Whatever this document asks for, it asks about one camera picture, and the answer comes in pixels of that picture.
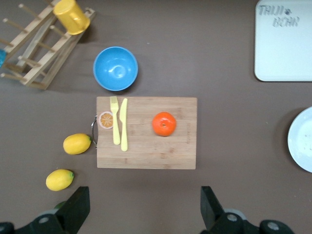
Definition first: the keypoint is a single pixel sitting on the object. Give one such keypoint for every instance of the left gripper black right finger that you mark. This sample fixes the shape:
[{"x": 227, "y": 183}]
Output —
[{"x": 212, "y": 214}]

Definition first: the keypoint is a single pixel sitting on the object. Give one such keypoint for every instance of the yellow lemon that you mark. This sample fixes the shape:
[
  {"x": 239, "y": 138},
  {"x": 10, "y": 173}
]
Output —
[
  {"x": 59, "y": 180},
  {"x": 76, "y": 144}
]

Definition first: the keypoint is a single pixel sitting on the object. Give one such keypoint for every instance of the yellow plastic mug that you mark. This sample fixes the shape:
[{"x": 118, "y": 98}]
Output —
[{"x": 70, "y": 14}]

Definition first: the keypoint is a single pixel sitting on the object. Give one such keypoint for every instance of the wooden peg dish rack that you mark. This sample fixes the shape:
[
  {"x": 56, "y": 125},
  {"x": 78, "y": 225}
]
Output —
[{"x": 52, "y": 63}]

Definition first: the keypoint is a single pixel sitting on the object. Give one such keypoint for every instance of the toy orange slice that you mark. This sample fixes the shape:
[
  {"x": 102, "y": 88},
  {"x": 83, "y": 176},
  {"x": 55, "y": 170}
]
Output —
[{"x": 105, "y": 120}]

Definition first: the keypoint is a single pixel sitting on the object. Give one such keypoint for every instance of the blue translucent plastic object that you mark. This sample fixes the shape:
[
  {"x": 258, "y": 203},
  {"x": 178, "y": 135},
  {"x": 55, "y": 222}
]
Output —
[{"x": 2, "y": 58}]

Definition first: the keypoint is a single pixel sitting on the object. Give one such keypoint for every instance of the blue bowl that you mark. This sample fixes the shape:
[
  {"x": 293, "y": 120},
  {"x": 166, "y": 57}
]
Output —
[{"x": 115, "y": 68}]

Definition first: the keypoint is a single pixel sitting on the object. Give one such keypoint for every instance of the whole orange fruit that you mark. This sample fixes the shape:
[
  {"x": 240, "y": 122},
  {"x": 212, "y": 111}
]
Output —
[{"x": 163, "y": 124}]

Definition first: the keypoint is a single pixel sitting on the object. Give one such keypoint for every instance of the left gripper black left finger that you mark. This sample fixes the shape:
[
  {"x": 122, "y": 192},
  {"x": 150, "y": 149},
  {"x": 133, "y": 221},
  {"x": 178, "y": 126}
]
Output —
[{"x": 75, "y": 209}]

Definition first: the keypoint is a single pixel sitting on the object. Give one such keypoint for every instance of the white round plate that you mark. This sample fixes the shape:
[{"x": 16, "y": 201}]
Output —
[{"x": 302, "y": 141}]

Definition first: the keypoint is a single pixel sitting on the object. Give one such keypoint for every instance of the cream bear print tray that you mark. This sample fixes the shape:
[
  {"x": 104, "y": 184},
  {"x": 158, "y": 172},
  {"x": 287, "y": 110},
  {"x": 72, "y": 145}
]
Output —
[{"x": 282, "y": 53}]

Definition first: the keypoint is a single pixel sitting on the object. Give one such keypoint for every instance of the yellow plastic knife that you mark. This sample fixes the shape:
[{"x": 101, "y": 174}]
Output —
[{"x": 123, "y": 126}]

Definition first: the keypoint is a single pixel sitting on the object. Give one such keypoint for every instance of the bamboo cutting board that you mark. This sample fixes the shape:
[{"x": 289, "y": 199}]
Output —
[{"x": 151, "y": 151}]

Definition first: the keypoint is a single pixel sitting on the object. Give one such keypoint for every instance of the yellow plastic fork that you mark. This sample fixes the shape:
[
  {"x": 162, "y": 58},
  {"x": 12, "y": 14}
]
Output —
[{"x": 116, "y": 131}]

